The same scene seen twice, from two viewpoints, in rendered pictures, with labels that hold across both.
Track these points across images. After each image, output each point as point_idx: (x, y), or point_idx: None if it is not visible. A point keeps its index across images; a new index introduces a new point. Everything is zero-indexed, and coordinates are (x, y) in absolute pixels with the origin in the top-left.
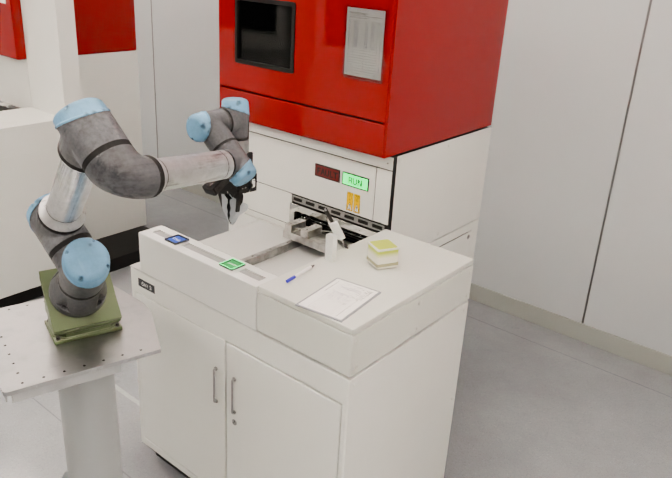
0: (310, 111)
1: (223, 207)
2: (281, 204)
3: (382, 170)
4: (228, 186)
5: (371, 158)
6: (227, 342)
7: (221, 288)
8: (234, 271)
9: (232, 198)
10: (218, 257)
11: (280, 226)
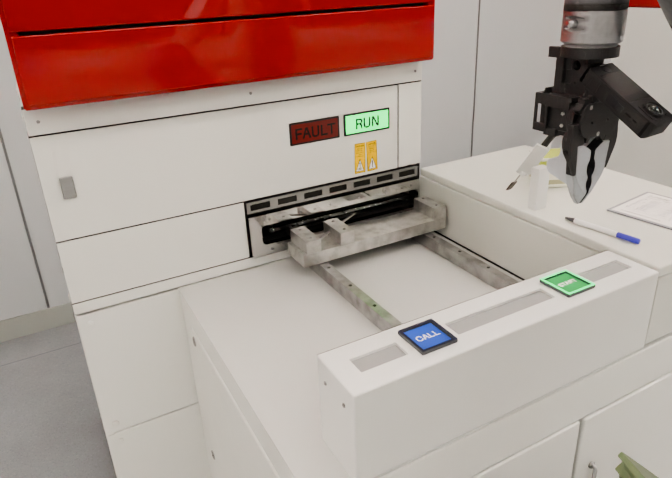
0: (295, 23)
1: (579, 174)
2: (223, 234)
3: (407, 85)
4: (602, 119)
5: (389, 73)
6: (584, 418)
7: (590, 331)
8: (595, 285)
9: (602, 142)
10: (521, 297)
11: (222, 275)
